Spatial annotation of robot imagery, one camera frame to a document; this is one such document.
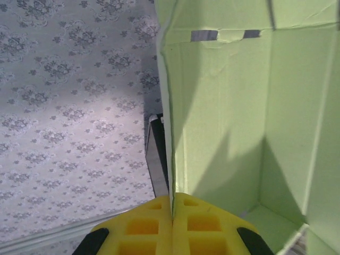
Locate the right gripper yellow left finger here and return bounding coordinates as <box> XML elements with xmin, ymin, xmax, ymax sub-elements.
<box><xmin>75</xmin><ymin>195</ymin><xmax>174</xmax><ymax>255</ymax></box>

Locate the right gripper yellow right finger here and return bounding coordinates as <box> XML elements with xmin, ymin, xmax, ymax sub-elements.
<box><xmin>172</xmin><ymin>192</ymin><xmax>274</xmax><ymax>255</ymax></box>

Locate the light green paper box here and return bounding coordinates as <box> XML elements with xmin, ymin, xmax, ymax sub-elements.
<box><xmin>155</xmin><ymin>0</ymin><xmax>340</xmax><ymax>255</ymax></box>

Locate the black hard case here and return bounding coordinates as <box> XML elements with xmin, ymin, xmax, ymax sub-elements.
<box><xmin>144</xmin><ymin>113</ymin><xmax>171</xmax><ymax>198</ymax></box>

